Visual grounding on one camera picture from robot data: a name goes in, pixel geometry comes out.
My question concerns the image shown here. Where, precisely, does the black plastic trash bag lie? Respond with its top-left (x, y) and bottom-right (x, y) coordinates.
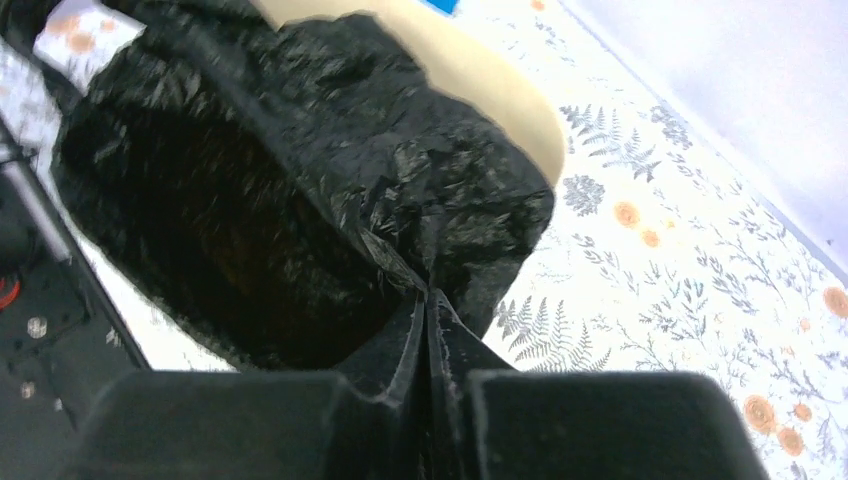
top-left (53, 1), bottom-right (555, 370)

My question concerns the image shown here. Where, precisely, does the bright blue folded cloth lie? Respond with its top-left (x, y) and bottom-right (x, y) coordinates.
top-left (424, 0), bottom-right (459, 15)

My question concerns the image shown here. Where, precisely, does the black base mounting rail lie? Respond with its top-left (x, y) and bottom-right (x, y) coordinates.
top-left (1, 126), bottom-right (149, 479)

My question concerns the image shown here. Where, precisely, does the floral patterned table mat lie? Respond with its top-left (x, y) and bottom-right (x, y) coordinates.
top-left (1, 1), bottom-right (847, 479)

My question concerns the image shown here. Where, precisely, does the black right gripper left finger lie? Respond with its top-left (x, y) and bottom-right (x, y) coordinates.
top-left (60, 295), bottom-right (424, 480)

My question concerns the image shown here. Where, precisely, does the beige plastic trash bin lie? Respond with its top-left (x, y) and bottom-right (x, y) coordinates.
top-left (254, 0), bottom-right (566, 186)

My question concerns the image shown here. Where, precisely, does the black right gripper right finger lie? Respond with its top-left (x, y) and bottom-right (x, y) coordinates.
top-left (426, 290), bottom-right (766, 480)

